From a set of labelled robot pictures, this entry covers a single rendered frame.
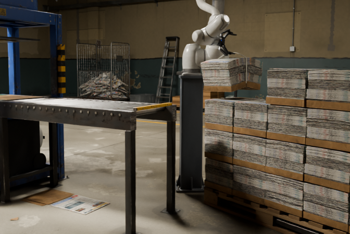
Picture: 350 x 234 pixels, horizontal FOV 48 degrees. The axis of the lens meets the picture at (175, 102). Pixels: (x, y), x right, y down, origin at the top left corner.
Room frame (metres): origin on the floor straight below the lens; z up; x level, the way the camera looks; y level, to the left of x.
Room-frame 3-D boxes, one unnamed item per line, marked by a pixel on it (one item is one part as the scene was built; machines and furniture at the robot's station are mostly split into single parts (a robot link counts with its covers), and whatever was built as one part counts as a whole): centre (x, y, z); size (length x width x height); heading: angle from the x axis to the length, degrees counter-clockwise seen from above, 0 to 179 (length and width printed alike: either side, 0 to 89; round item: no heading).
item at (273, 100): (2.64, -0.84, 0.86); 0.38 x 0.29 x 0.04; 130
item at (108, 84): (10.86, 1.96, 0.85); 1.21 x 0.83 x 1.71; 60
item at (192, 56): (3.46, -0.15, 1.17); 0.18 x 0.16 x 0.22; 93
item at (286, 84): (2.64, -0.84, 0.95); 0.38 x 0.29 x 0.23; 130
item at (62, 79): (3.70, 1.06, 1.05); 0.05 x 0.05 x 0.45; 60
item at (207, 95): (9.63, -0.57, 0.28); 1.20 x 0.83 x 0.57; 60
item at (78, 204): (3.02, 0.73, 0.00); 0.37 x 0.28 x 0.01; 60
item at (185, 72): (3.46, -0.12, 1.03); 0.22 x 0.18 x 0.06; 93
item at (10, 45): (4.03, 1.63, 0.77); 0.09 x 0.09 x 1.55; 60
